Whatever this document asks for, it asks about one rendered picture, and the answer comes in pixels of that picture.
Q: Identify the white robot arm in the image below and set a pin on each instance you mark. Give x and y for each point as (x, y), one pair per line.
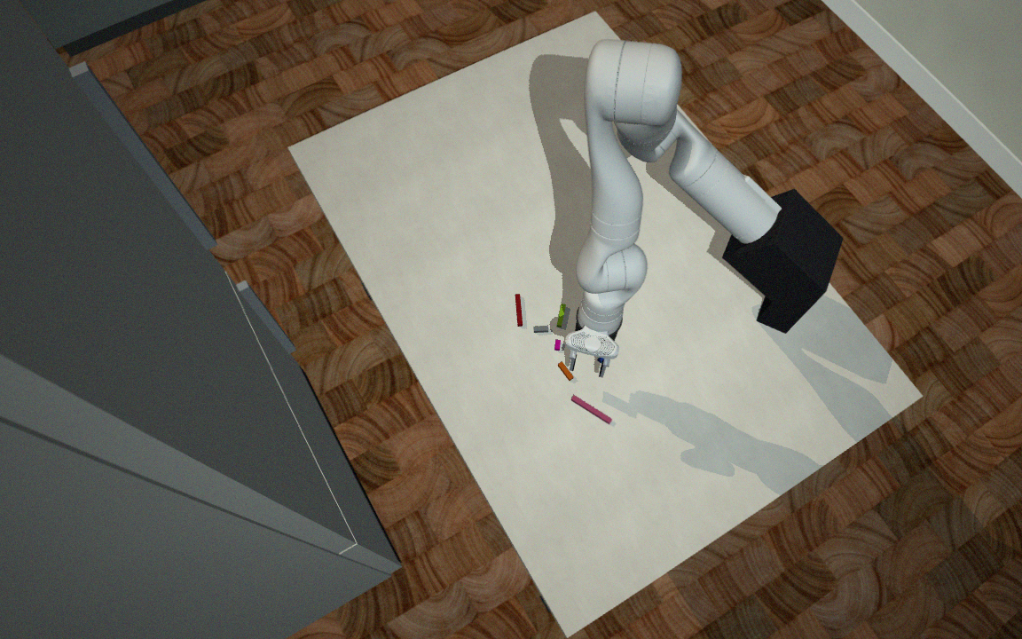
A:
(638, 82)

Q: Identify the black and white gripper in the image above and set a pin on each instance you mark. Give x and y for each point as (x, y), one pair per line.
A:
(593, 338)

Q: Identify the pink rod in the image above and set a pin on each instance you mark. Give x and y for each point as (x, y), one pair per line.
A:
(591, 409)

